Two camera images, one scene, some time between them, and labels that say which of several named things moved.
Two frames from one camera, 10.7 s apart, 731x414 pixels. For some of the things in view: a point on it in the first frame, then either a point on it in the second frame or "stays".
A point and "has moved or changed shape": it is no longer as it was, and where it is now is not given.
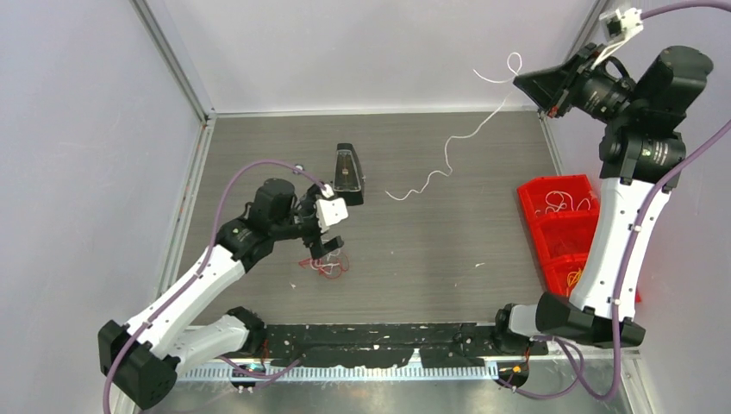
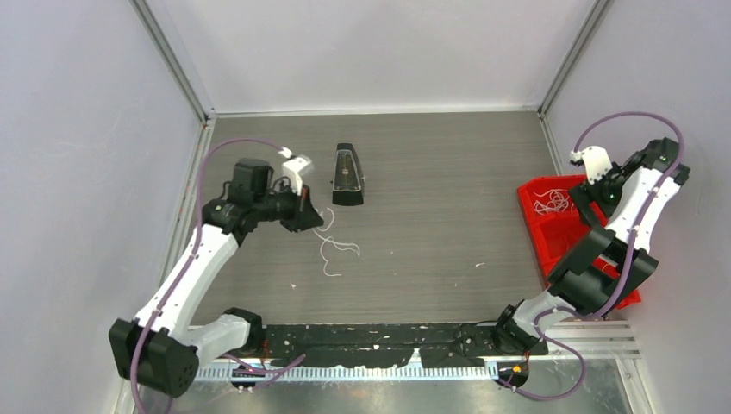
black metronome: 348,180 stays
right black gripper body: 572,88 to 606,192
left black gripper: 316,248 to 304,216
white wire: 476,131 to 558,200
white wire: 328,267 has moved or changed shape
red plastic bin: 563,211 stays
